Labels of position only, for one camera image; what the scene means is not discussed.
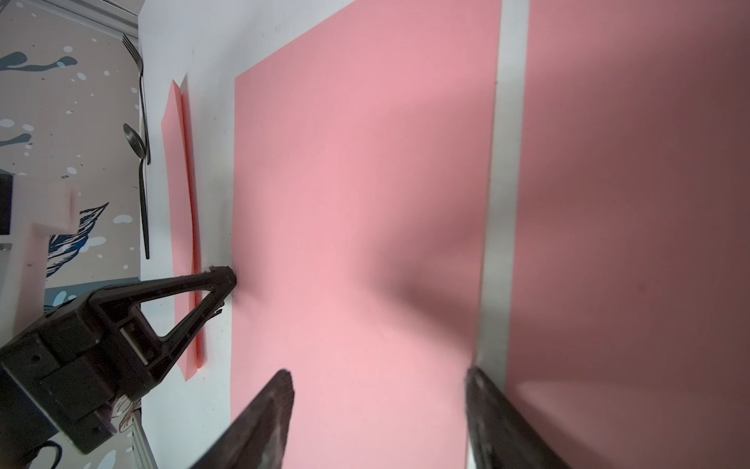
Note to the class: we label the black fork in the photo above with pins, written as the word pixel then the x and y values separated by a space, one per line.
pixel 136 56

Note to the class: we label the black ladle spoon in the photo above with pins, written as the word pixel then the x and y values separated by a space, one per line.
pixel 139 148

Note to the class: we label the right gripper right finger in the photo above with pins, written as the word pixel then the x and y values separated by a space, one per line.
pixel 500 437

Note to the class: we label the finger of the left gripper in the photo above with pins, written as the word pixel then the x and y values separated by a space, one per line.
pixel 217 283
pixel 176 347

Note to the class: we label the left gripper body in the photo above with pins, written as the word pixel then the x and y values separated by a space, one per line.
pixel 65 373

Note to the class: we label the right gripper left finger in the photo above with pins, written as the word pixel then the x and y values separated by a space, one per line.
pixel 257 438

